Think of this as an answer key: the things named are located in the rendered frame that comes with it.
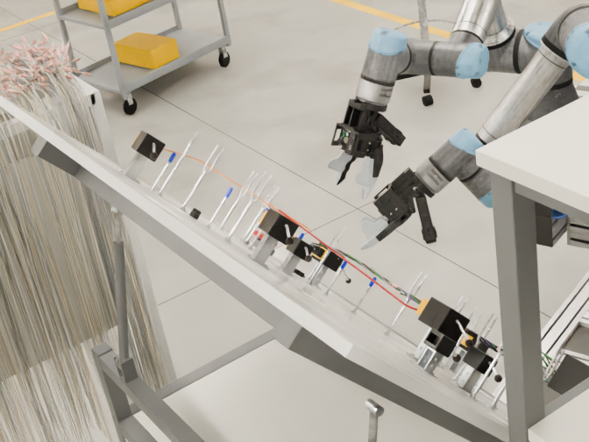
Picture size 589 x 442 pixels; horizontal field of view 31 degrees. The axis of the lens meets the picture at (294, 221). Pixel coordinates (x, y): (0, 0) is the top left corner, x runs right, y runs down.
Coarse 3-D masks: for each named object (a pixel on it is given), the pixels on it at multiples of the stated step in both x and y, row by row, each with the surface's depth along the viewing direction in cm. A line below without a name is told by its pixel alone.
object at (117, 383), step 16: (96, 352) 245; (112, 352) 245; (112, 368) 239; (128, 368) 232; (112, 384) 249; (128, 384) 233; (144, 384) 232; (112, 400) 250; (144, 400) 227; (160, 400) 227; (160, 416) 222; (176, 416) 221; (176, 432) 217; (192, 432) 216
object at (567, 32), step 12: (576, 12) 228; (588, 12) 226; (564, 24) 229; (576, 24) 224; (588, 24) 221; (564, 36) 226; (576, 36) 220; (588, 36) 219; (564, 48) 225; (576, 48) 220; (588, 48) 220; (576, 60) 221; (588, 60) 221; (588, 72) 222
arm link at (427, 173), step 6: (426, 162) 240; (420, 168) 240; (426, 168) 239; (432, 168) 238; (420, 174) 239; (426, 174) 238; (432, 174) 238; (438, 174) 238; (426, 180) 238; (432, 180) 238; (438, 180) 238; (444, 180) 239; (426, 186) 239; (432, 186) 239; (438, 186) 239; (444, 186) 240; (438, 192) 241
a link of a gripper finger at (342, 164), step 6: (342, 156) 233; (348, 156) 233; (330, 162) 232; (336, 162) 233; (342, 162) 234; (348, 162) 234; (330, 168) 233; (336, 168) 234; (342, 168) 235; (348, 168) 235; (336, 174) 236; (342, 174) 235; (336, 180) 237; (342, 180) 236
